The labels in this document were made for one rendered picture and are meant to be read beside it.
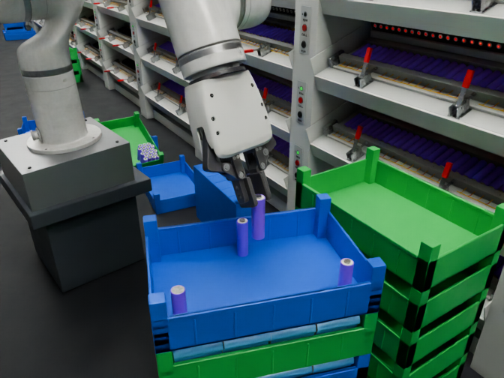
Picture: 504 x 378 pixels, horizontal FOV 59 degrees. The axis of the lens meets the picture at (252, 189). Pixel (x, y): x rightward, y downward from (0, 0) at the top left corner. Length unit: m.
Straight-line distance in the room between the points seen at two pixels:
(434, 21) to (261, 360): 0.72
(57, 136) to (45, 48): 0.22
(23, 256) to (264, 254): 0.99
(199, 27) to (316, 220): 0.37
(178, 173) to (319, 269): 1.28
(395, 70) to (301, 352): 0.72
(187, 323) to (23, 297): 0.88
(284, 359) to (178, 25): 0.45
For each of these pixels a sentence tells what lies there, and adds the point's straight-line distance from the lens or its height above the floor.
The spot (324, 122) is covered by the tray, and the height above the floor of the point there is 0.39.
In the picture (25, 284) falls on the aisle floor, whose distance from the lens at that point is 1.44.
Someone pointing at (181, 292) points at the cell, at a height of 0.47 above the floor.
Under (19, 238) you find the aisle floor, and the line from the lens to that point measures 1.66.
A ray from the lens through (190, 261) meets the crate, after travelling 0.72.
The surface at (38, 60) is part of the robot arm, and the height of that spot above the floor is 0.61.
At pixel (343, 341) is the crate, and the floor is 0.36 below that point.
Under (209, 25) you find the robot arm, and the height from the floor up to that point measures 0.76.
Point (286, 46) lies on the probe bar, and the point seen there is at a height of 0.58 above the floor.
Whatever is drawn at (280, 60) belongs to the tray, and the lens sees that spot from 1.41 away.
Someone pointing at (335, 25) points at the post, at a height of 0.66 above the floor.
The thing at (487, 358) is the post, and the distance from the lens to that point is 1.15.
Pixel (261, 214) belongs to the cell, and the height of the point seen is 0.52.
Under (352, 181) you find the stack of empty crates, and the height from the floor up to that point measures 0.41.
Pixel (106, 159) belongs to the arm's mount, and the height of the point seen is 0.36.
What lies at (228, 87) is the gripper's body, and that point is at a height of 0.69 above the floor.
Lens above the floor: 0.84
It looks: 28 degrees down
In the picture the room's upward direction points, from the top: straight up
